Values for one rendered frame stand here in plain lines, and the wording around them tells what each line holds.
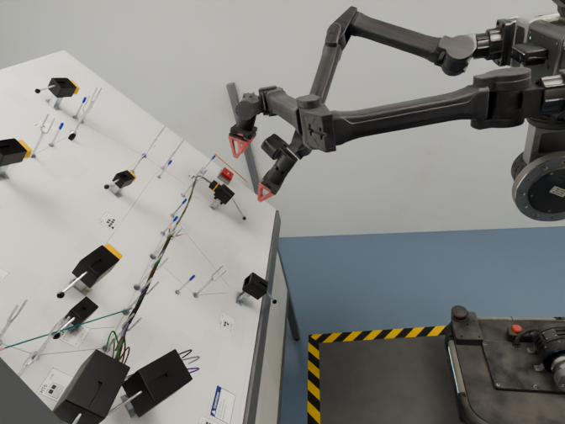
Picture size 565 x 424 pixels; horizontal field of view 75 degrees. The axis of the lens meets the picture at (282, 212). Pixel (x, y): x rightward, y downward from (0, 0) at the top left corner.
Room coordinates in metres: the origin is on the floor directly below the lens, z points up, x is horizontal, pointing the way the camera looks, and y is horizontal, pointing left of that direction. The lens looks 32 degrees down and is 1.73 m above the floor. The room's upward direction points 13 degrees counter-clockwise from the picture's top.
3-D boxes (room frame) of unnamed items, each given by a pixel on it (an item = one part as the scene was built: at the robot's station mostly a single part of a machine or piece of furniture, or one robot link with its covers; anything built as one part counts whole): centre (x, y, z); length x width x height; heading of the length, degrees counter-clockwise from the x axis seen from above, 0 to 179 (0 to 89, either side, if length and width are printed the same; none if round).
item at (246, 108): (1.12, 0.00, 1.42); 0.12 x 0.12 x 0.09; 79
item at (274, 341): (1.12, 0.12, 0.60); 0.55 x 0.03 x 0.39; 169
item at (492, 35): (1.12, -0.71, 1.45); 0.09 x 0.08 x 0.12; 163
